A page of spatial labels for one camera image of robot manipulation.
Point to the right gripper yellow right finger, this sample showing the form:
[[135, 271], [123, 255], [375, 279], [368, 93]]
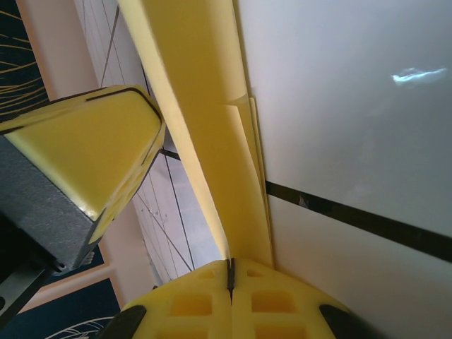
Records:
[[282, 307]]

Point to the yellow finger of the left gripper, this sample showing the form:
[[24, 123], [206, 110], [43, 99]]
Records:
[[81, 152], [70, 100]]

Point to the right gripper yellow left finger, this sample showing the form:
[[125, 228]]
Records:
[[187, 307]]

